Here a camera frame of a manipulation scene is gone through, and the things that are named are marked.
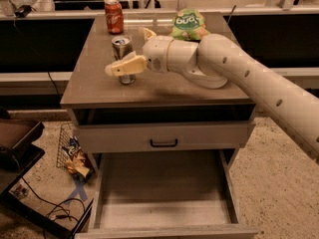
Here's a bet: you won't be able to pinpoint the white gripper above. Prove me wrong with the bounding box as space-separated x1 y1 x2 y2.
105 27 173 77

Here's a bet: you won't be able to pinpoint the silver redbull can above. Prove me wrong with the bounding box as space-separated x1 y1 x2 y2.
112 35 136 85

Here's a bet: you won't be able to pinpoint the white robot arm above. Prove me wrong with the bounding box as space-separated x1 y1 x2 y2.
105 34 319 161

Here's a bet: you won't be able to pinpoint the orange soda can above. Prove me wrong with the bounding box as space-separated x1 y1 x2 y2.
105 0 124 34

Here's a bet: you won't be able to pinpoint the grey drawer cabinet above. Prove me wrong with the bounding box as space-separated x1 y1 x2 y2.
61 16 255 163

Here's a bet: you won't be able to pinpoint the open middle drawer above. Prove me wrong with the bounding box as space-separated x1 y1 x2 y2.
75 150 258 239

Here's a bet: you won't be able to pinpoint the green chip bag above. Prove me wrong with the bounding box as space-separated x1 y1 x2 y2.
170 8 210 41

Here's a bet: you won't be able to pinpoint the snack bags in basket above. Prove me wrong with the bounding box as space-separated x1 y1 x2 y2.
62 137 93 178

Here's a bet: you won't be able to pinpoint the blue tape cross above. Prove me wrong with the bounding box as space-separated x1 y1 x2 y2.
67 177 88 203

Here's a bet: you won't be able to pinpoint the dark cart at left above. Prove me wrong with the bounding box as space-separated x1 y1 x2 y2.
0 109 92 239

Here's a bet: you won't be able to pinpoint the closed drawer with black handle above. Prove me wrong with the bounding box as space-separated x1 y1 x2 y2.
74 120 254 153

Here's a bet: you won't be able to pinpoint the wire basket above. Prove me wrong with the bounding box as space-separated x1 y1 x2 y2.
56 122 74 171

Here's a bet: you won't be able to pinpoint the black cable on floor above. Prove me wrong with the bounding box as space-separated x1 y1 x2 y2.
13 156 88 239

